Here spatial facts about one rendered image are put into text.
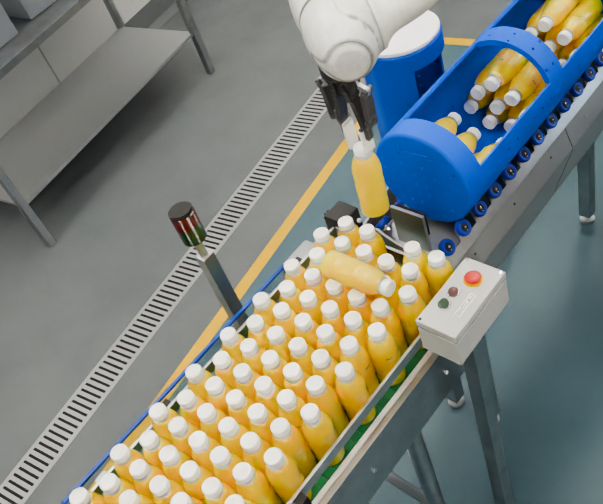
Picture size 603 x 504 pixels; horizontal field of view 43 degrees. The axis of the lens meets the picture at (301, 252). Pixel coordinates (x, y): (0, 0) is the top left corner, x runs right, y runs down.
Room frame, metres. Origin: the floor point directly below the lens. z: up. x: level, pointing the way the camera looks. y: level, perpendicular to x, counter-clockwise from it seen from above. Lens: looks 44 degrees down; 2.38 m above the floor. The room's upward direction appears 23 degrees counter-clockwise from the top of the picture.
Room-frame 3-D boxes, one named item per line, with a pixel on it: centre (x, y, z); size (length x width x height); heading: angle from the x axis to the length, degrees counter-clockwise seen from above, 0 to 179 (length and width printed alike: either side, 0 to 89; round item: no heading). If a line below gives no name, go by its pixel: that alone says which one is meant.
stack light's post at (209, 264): (1.47, 0.23, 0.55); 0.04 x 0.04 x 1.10; 34
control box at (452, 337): (1.03, -0.28, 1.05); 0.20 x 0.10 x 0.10; 124
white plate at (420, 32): (2.20, -0.57, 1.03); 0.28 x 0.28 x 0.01
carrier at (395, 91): (2.20, -0.57, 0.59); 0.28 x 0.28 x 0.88
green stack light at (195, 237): (1.47, 0.23, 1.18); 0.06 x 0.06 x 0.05
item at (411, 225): (1.38, -0.29, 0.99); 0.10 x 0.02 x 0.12; 34
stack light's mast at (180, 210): (1.47, 0.23, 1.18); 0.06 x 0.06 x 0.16
